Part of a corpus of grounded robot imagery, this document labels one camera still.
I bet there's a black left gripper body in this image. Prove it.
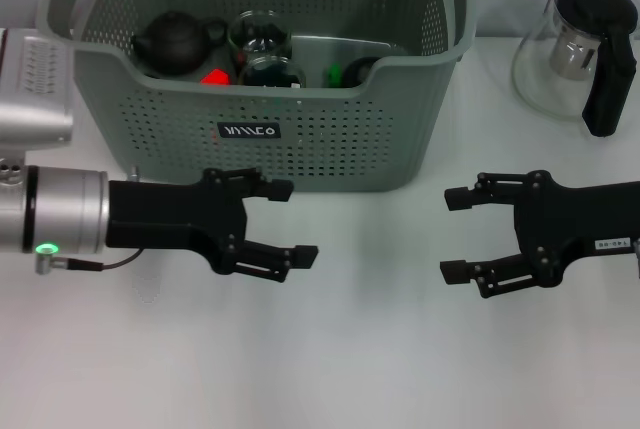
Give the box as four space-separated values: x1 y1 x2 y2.
105 168 250 275

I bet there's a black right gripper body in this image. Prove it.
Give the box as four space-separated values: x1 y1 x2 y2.
513 170 640 289

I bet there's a glass teacup black holder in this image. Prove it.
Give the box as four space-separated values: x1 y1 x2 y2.
237 54 307 89
344 56 381 88
227 9 295 58

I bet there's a bright red translucent brick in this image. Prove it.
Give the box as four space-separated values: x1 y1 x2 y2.
199 68 232 86

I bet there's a green toy brick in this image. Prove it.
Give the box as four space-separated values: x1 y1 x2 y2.
323 62 345 89

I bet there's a grey perforated storage bin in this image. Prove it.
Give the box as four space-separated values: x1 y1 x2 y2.
35 0 477 194

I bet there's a black clay teapot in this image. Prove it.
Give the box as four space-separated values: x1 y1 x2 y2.
132 9 229 78

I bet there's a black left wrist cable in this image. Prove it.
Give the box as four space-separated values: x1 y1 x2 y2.
33 248 147 276

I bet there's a glass pitcher black handle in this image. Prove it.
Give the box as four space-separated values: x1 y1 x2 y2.
510 0 640 138

